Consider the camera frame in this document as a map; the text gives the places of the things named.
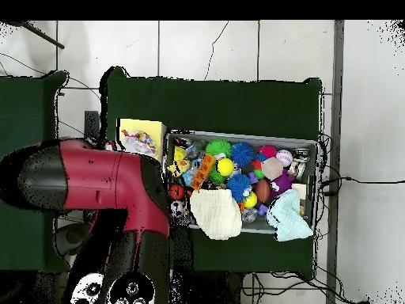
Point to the yellow plush toy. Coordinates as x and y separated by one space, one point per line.
180 164

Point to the cream knitted cloth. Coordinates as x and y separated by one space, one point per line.
218 215

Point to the wooden box with three holes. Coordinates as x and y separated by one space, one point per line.
155 126

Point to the dark grey rod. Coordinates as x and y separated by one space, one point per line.
47 38

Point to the mint knitted cloth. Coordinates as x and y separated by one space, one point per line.
289 218

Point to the green spiky ball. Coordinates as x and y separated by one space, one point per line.
218 147

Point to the white paper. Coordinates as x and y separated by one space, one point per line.
140 142

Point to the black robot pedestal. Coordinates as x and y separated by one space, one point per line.
218 289

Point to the black white soccer ball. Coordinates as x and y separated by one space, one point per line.
177 209

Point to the orange plastic brick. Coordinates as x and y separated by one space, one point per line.
204 169

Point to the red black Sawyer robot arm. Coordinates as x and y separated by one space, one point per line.
95 177

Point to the dark green tablecloth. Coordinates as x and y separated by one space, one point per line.
221 107

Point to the shallow mesh bin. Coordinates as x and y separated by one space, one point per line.
303 148

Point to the green covered side table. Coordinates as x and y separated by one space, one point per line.
25 110

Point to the blue spiky ball with eyes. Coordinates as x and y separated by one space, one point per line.
237 186

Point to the white baseball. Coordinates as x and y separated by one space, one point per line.
284 157

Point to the yellow ball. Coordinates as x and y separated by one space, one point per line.
225 166

